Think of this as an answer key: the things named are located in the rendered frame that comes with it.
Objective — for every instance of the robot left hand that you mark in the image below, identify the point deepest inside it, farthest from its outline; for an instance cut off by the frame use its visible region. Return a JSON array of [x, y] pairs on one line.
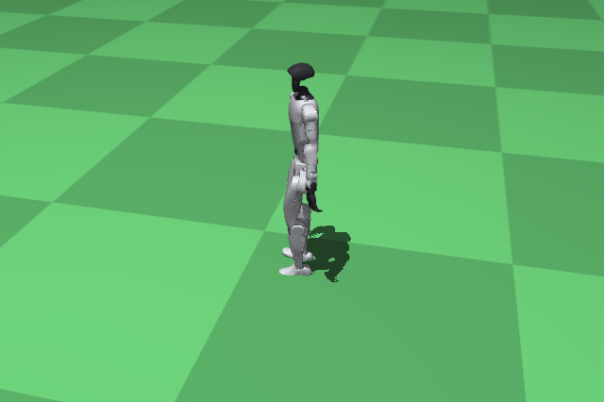
[[311, 197]]

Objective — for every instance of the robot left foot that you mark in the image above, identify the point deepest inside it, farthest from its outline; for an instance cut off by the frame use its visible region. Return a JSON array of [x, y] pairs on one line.
[[291, 271]]

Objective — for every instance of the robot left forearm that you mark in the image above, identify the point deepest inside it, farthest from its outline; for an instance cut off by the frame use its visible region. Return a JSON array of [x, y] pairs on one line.
[[311, 166]]

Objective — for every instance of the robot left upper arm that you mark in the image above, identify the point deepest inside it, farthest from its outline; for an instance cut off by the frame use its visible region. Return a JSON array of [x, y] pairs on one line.
[[310, 118]]

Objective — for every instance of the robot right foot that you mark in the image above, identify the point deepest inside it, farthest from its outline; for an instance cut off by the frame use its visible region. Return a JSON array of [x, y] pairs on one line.
[[287, 252]]

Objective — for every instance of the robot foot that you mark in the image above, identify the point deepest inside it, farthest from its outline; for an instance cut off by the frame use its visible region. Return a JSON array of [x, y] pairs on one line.
[[287, 252], [291, 271]]

